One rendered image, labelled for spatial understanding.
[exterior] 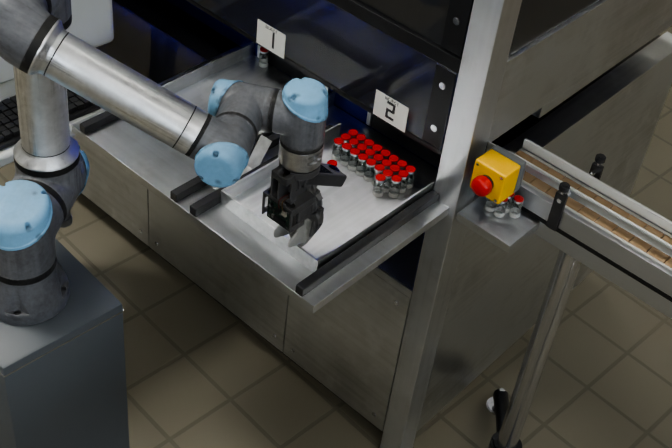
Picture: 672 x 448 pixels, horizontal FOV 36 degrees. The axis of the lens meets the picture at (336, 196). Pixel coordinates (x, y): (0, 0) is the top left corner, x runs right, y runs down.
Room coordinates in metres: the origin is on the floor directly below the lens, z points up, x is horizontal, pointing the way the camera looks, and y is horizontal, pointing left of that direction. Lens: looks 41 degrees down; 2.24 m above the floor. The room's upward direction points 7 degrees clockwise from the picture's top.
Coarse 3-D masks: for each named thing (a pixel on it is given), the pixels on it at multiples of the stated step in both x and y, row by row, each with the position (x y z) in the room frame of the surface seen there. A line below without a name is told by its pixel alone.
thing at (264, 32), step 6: (258, 24) 1.94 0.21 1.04; (264, 24) 1.93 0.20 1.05; (258, 30) 1.94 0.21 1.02; (264, 30) 1.92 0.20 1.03; (270, 30) 1.91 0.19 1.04; (276, 30) 1.90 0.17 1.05; (258, 36) 1.93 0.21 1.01; (264, 36) 1.92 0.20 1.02; (270, 36) 1.91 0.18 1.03; (276, 36) 1.90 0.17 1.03; (282, 36) 1.89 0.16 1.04; (258, 42) 1.93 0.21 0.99; (264, 42) 1.92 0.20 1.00; (270, 42) 1.91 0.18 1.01; (276, 42) 1.90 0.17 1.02; (282, 42) 1.89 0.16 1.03; (270, 48) 1.91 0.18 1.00; (276, 48) 1.90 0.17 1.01; (282, 48) 1.89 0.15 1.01; (276, 54) 1.90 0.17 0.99; (282, 54) 1.89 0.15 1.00
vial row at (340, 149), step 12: (336, 144) 1.70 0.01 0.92; (348, 144) 1.70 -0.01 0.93; (336, 156) 1.70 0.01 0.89; (348, 156) 1.68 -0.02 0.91; (360, 156) 1.66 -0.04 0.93; (348, 168) 1.67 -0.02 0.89; (360, 168) 1.66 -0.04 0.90; (372, 168) 1.64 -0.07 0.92; (384, 168) 1.64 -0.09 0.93; (372, 180) 1.63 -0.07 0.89; (396, 180) 1.60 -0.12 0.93; (384, 192) 1.61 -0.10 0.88; (396, 192) 1.60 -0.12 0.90
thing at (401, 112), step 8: (376, 96) 1.73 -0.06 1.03; (384, 96) 1.72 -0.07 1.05; (376, 104) 1.73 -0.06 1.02; (384, 104) 1.72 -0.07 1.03; (400, 104) 1.69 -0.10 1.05; (376, 112) 1.73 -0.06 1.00; (384, 112) 1.71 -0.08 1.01; (400, 112) 1.69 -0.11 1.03; (384, 120) 1.71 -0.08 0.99; (400, 120) 1.69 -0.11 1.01; (400, 128) 1.69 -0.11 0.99
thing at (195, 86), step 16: (240, 48) 2.02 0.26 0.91; (208, 64) 1.94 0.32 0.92; (224, 64) 1.98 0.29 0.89; (240, 64) 2.01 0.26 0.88; (256, 64) 2.01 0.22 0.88; (176, 80) 1.87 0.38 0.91; (192, 80) 1.90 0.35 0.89; (208, 80) 1.93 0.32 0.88; (256, 80) 1.95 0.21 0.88; (272, 80) 1.96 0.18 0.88; (288, 80) 1.97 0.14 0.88; (192, 96) 1.86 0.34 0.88; (208, 96) 1.86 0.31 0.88
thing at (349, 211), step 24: (264, 168) 1.61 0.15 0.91; (240, 192) 1.56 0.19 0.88; (336, 192) 1.60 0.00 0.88; (360, 192) 1.61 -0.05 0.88; (408, 192) 1.63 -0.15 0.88; (240, 216) 1.48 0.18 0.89; (264, 216) 1.50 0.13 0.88; (336, 216) 1.52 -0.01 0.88; (360, 216) 1.53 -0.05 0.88; (384, 216) 1.51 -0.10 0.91; (288, 240) 1.41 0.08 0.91; (312, 240) 1.45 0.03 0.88; (336, 240) 1.46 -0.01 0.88; (312, 264) 1.37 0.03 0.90
